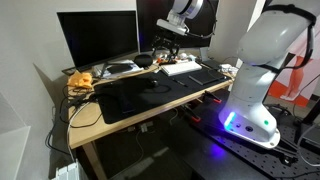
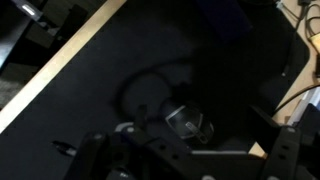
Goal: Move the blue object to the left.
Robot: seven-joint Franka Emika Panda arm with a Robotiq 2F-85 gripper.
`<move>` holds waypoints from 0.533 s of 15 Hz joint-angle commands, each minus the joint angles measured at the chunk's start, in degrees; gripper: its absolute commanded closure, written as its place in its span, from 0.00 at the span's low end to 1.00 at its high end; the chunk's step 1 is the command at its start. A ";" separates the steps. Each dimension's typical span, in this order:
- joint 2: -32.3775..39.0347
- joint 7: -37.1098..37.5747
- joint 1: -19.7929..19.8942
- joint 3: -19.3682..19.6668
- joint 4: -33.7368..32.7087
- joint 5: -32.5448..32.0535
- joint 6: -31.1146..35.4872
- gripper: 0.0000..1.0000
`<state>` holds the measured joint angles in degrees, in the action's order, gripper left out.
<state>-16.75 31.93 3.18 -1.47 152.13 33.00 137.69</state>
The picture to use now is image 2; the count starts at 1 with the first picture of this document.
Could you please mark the large black desk mat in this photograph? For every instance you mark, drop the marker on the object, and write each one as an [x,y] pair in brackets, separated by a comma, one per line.
[100,83]

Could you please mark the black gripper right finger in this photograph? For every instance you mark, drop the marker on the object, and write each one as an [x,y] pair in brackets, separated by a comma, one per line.
[283,153]

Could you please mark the black pen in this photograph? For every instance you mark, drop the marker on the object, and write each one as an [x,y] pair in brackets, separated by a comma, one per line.
[65,149]

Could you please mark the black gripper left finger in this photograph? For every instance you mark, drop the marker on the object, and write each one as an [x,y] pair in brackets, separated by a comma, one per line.
[91,156]

